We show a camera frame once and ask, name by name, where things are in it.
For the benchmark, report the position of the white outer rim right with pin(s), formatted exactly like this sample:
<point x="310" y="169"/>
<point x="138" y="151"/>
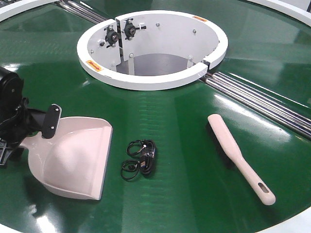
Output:
<point x="297" y="9"/>

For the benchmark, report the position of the black right flange bearing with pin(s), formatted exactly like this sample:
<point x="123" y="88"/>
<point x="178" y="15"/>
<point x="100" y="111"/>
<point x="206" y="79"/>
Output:
<point x="130" y="30"/>

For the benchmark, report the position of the beige hand brush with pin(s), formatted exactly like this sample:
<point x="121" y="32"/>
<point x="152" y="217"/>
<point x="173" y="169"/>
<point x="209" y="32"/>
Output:
<point x="233" y="152"/>

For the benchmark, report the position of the steel rollers top left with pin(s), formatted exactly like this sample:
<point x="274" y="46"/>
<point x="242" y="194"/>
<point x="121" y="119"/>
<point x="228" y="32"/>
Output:
<point x="82" y="11"/>

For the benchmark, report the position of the yellow warning sticker rear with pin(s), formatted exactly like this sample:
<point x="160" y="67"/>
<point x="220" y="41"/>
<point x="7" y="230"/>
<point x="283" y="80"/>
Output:
<point x="200" y="18"/>

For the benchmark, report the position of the steel rollers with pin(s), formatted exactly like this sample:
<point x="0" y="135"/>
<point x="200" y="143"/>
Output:
<point x="82" y="11"/>
<point x="260" y="102"/>

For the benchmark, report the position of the yellow warning sticker front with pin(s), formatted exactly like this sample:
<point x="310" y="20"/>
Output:
<point x="94" y="65"/>

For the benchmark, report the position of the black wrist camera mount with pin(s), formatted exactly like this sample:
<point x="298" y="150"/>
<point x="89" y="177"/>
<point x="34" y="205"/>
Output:
<point x="45" y="122"/>

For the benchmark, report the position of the yellow warning sticker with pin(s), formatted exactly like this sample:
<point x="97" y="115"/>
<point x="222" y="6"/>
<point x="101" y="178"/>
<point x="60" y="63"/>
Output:
<point x="94" y="65"/>
<point x="200" y="18"/>

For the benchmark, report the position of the beige plastic dustpan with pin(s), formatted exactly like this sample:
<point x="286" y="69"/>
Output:
<point x="73" y="163"/>

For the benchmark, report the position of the white outer rim left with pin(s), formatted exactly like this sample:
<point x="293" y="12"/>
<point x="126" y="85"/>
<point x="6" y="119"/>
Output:
<point x="20" y="6"/>

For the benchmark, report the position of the black left flange bearing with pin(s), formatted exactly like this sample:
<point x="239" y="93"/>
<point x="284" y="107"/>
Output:
<point x="111" y="37"/>

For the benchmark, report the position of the steel rollers right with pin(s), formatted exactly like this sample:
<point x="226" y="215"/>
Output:
<point x="260" y="102"/>

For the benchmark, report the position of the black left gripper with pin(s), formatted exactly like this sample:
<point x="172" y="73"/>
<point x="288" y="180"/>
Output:
<point x="13" y="129"/>

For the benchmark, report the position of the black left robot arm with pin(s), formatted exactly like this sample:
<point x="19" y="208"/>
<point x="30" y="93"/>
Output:
<point x="11" y="86"/>

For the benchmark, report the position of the black flange bearing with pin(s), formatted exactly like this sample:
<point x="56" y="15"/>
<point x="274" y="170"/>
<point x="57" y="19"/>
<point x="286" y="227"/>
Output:
<point x="111" y="37"/>
<point x="130" y="30"/>

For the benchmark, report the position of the white rim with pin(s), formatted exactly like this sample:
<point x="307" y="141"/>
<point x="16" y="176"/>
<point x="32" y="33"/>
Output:
<point x="20" y="6"/>
<point x="297" y="9"/>

